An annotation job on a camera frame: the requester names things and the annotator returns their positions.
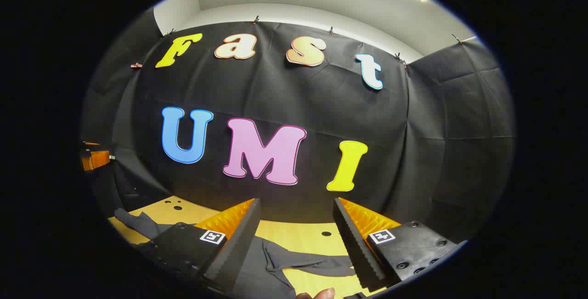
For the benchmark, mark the red backdrop clip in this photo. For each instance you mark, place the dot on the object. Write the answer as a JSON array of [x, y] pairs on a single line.
[[136, 65]]

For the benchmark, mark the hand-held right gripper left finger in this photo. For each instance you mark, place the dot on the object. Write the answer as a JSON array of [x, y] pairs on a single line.
[[241, 244]]

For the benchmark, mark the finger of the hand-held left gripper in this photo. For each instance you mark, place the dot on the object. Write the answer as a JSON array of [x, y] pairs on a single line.
[[94, 160], [90, 143]]

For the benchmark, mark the grey button shirt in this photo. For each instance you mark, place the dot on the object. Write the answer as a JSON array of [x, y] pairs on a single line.
[[271, 267]]

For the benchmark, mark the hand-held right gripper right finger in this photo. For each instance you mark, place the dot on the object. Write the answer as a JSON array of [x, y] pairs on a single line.
[[356, 248]]

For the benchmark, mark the black backdrop cloth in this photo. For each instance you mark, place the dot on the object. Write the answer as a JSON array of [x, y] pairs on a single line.
[[275, 97]]

